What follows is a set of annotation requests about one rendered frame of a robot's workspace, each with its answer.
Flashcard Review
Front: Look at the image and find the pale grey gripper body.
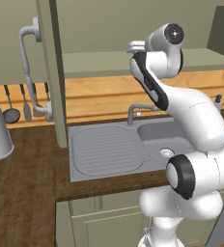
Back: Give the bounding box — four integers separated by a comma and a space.
126, 40, 148, 54

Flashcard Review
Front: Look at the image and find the olive green base cabinet door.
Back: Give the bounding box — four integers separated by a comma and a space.
82, 211, 151, 247

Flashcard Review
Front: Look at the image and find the grey sink tap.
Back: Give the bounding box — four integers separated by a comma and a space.
126, 103, 160, 126

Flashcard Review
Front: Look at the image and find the grey soap dispenser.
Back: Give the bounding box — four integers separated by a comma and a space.
212, 94, 224, 114

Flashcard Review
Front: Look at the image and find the dark hanging kitchen tool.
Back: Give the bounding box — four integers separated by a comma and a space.
42, 81, 53, 104
31, 82, 42, 108

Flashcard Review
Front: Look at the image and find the grey steel sink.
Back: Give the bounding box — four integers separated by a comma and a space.
67, 117, 197, 183

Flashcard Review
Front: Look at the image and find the grey hanging spatula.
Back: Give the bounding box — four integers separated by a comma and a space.
18, 83, 33, 123

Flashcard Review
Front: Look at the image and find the dark grey hanging ladle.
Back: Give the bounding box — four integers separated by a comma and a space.
3, 84, 22, 125

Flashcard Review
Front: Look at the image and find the olive green drawer front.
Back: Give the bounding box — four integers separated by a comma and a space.
69, 188, 145, 220

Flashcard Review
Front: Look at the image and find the olive green wall cabinet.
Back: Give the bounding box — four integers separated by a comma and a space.
0, 0, 41, 87
55, 0, 224, 80

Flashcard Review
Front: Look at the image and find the grey cabinet door handle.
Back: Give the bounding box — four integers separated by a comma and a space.
18, 16, 55, 123

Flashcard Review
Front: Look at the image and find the olive green drawer handle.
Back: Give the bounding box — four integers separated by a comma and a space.
95, 195, 104, 212

